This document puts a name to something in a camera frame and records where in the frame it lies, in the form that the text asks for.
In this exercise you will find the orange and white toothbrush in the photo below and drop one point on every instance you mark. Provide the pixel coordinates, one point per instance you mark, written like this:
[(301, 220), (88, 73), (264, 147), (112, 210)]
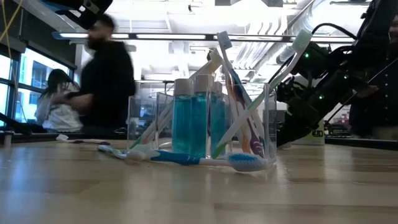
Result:
[(215, 58), (245, 145)]

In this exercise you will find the blue and white toothbrush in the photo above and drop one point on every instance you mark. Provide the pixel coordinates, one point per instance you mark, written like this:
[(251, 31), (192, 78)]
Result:
[(224, 40), (177, 157)]

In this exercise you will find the clear acrylic organizer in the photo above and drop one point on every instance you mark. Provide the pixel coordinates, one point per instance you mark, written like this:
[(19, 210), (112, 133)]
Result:
[(141, 118)]

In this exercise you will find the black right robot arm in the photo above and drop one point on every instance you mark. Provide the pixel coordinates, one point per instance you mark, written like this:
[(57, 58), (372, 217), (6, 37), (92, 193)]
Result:
[(342, 84)]

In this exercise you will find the green disinfecting wipes canister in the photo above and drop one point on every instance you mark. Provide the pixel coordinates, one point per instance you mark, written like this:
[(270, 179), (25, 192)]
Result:
[(315, 138)]

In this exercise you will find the person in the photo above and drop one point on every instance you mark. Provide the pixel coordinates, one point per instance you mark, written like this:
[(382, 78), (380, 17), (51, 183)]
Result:
[(59, 118), (385, 102), (109, 81)]

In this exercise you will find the window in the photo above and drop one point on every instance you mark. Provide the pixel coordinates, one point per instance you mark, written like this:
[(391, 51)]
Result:
[(26, 68)]

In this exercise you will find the black beam with light strips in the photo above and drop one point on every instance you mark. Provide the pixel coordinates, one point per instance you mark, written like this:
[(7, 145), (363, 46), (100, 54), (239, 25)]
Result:
[(210, 37)]

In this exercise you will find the small grey cylinder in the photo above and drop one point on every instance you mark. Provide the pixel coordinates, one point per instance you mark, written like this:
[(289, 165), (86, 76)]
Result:
[(7, 141)]

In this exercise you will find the silver ventilation duct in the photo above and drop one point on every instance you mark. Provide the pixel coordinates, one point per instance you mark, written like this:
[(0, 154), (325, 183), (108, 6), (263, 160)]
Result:
[(317, 18)]

